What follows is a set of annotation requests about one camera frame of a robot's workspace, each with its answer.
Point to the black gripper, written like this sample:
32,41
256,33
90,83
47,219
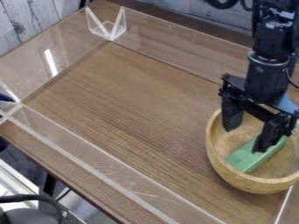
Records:
261,95

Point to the green rectangular block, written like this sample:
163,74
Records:
246,160

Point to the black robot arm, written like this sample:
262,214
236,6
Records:
275,30

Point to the light wooden bowl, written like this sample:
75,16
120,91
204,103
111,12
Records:
275,175

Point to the clear acrylic tray wall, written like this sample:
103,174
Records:
112,185

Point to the clear acrylic corner bracket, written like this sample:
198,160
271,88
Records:
108,30

